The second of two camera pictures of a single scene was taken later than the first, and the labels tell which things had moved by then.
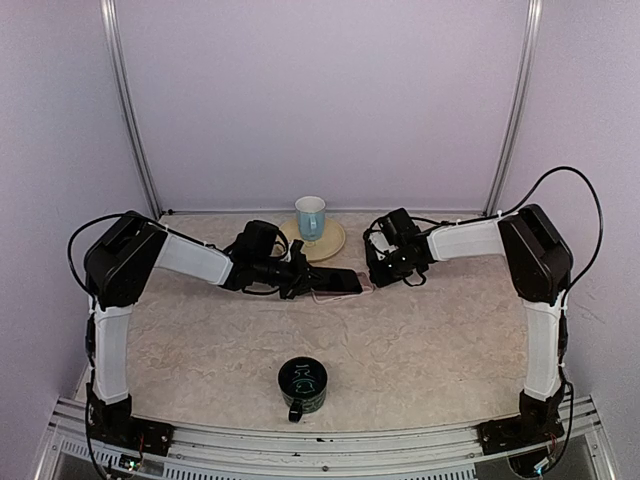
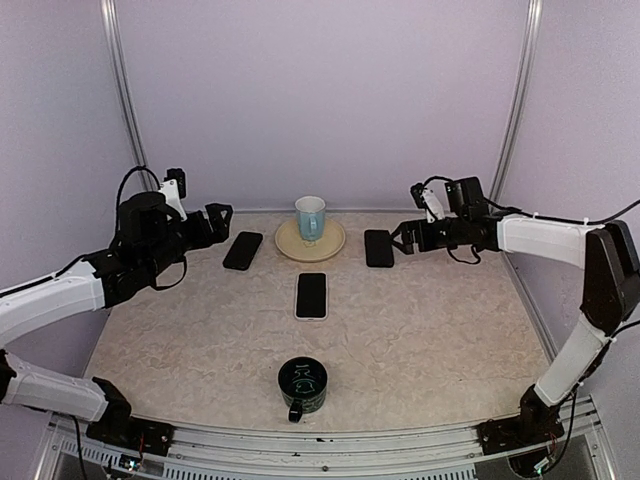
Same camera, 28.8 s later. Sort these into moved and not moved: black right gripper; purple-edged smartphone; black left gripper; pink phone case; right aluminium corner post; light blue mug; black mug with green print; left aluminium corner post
Moved: pink phone case; black right gripper; black left gripper; purple-edged smartphone
Not moved: left aluminium corner post; black mug with green print; light blue mug; right aluminium corner post
